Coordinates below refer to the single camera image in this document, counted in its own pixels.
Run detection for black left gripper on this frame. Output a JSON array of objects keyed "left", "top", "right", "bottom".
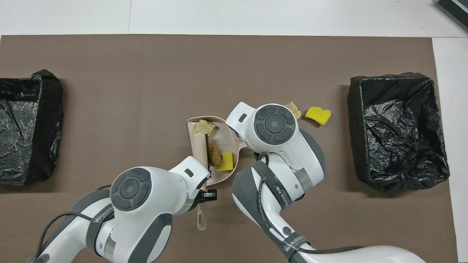
[{"left": 188, "top": 188, "right": 218, "bottom": 213}]

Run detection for yellow sponge with green backing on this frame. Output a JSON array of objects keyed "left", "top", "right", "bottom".
[{"left": 216, "top": 152, "right": 234, "bottom": 172}]

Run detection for brown peanut-shaped bread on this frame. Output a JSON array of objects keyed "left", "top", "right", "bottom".
[{"left": 208, "top": 143, "right": 223, "bottom": 168}]

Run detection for beige hand brush black bristles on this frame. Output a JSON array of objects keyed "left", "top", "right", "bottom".
[{"left": 193, "top": 132, "right": 210, "bottom": 231}]

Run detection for beige plastic dustpan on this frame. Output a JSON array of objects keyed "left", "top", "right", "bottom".
[{"left": 187, "top": 116, "right": 248, "bottom": 185}]

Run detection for beige stone-like chunk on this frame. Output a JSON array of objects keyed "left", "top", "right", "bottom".
[{"left": 193, "top": 119, "right": 216, "bottom": 135}]

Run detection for black bag lined bin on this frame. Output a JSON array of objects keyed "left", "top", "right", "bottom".
[
  {"left": 347, "top": 72, "right": 450, "bottom": 192},
  {"left": 0, "top": 69, "right": 64, "bottom": 186}
]

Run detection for pale crumpled beige chunk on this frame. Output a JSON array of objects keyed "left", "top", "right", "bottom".
[{"left": 284, "top": 101, "right": 302, "bottom": 120}]

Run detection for yellow rounded sponge piece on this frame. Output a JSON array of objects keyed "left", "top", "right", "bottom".
[{"left": 305, "top": 106, "right": 332, "bottom": 126}]

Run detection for brown paper table mat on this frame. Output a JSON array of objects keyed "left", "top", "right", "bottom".
[{"left": 0, "top": 35, "right": 458, "bottom": 263}]

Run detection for dark ribbed device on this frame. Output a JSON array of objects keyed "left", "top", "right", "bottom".
[{"left": 435, "top": 0, "right": 468, "bottom": 32}]

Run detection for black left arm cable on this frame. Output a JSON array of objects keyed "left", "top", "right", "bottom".
[{"left": 37, "top": 184, "right": 114, "bottom": 256}]

